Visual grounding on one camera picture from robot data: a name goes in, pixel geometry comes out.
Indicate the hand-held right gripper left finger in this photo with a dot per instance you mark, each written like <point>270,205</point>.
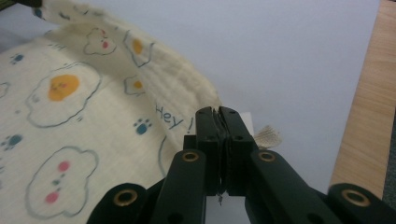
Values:
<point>207,146</point>

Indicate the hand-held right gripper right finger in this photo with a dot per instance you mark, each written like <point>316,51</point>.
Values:
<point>238,149</point>

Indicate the cream printed cloth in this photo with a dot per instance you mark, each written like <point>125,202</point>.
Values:
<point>93,118</point>

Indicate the light grey table mat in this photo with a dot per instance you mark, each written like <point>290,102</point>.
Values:
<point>280,56</point>

